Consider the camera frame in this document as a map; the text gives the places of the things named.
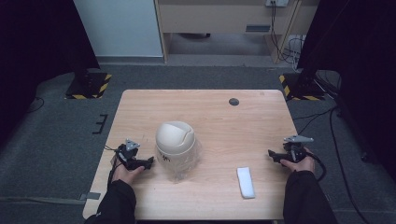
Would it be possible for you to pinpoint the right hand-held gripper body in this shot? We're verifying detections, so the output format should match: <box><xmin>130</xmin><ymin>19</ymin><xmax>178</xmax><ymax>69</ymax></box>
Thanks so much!
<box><xmin>281</xmin><ymin>134</ymin><xmax>315</xmax><ymax>163</ymax></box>

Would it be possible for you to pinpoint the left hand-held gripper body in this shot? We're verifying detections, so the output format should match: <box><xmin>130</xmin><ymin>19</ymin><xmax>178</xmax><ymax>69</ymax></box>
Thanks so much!
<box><xmin>115</xmin><ymin>138</ymin><xmax>141</xmax><ymax>171</ymax></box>

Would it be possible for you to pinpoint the person's right hand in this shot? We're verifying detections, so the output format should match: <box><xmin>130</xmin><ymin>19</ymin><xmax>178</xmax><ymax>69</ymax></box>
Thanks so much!
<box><xmin>279</xmin><ymin>147</ymin><xmax>317</xmax><ymax>174</ymax></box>

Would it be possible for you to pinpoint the person's left hand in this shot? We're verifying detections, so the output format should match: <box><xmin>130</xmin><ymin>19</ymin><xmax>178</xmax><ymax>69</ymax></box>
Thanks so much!
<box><xmin>111</xmin><ymin>162</ymin><xmax>146</xmax><ymax>186</ymax></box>

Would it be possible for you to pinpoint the white swing-lid trash can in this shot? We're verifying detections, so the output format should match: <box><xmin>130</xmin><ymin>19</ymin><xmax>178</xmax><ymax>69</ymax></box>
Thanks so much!
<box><xmin>154</xmin><ymin>120</ymin><xmax>197</xmax><ymax>171</ymax></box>

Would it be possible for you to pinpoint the clear plastic bin liner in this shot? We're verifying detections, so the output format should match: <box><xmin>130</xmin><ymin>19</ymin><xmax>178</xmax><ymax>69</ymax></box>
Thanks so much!
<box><xmin>155</xmin><ymin>140</ymin><xmax>203</xmax><ymax>184</ymax></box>

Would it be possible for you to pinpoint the white folded tissue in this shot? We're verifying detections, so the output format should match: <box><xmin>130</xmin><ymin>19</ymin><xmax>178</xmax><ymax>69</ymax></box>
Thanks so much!
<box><xmin>235</xmin><ymin>166</ymin><xmax>257</xmax><ymax>200</ymax></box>

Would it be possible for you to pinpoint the grey tape strip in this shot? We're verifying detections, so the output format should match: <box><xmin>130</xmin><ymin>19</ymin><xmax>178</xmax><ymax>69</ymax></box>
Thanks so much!
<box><xmin>78</xmin><ymin>191</ymin><xmax>102</xmax><ymax>202</ymax></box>

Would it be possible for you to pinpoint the black stand base striped edge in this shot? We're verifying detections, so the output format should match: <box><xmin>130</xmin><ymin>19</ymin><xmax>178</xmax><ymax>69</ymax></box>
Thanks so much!
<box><xmin>278</xmin><ymin>72</ymin><xmax>327</xmax><ymax>102</ymax></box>
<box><xmin>64</xmin><ymin>72</ymin><xmax>113</xmax><ymax>101</ymax></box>

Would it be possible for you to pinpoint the black curtain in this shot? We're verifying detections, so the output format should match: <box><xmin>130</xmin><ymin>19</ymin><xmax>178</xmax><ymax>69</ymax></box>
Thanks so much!
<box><xmin>296</xmin><ymin>0</ymin><xmax>396</xmax><ymax>181</ymax></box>
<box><xmin>0</xmin><ymin>0</ymin><xmax>101</xmax><ymax>147</ymax></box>

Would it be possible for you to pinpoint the white cabinet panel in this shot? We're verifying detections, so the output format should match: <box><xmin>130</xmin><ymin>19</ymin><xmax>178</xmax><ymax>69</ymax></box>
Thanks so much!
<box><xmin>73</xmin><ymin>0</ymin><xmax>164</xmax><ymax>58</ymax></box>

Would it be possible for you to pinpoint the light wooden desk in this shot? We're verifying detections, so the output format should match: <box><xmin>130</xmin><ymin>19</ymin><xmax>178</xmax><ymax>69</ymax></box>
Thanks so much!
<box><xmin>154</xmin><ymin>0</ymin><xmax>321</xmax><ymax>65</ymax></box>

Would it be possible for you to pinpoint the grey power socket box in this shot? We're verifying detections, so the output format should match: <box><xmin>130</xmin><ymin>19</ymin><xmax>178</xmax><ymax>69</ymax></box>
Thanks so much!
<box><xmin>264</xmin><ymin>0</ymin><xmax>290</xmax><ymax>8</ymax></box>

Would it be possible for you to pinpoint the left hand-held gripper cable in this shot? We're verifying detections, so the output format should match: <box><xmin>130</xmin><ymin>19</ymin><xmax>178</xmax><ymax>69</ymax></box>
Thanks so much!
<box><xmin>104</xmin><ymin>145</ymin><xmax>123</xmax><ymax>189</ymax></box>

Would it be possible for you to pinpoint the hand-held gripper cable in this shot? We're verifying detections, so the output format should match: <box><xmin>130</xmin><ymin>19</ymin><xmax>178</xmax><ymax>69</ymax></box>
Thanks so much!
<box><xmin>104</xmin><ymin>145</ymin><xmax>123</xmax><ymax>189</ymax></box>
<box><xmin>305</xmin><ymin>151</ymin><xmax>328</xmax><ymax>183</ymax></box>

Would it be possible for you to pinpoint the right hand-held gripper cable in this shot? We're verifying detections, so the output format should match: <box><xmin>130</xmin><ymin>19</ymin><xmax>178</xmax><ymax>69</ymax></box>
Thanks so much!
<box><xmin>305</xmin><ymin>151</ymin><xmax>328</xmax><ymax>183</ymax></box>

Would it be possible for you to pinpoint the long black floor cable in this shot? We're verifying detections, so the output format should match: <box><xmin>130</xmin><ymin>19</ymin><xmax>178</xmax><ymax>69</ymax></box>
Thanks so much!
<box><xmin>329</xmin><ymin>105</ymin><xmax>373</xmax><ymax>224</ymax></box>

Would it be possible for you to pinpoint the thin black floor cable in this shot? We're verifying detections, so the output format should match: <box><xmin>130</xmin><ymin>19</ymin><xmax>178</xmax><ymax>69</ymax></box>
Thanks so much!
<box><xmin>26</xmin><ymin>96</ymin><xmax>46</xmax><ymax>114</ymax></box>

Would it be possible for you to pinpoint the bundle of black cables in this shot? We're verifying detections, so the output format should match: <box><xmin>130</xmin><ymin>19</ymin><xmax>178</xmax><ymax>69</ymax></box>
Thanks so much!
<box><xmin>270</xmin><ymin>1</ymin><xmax>307</xmax><ymax>65</ymax></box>

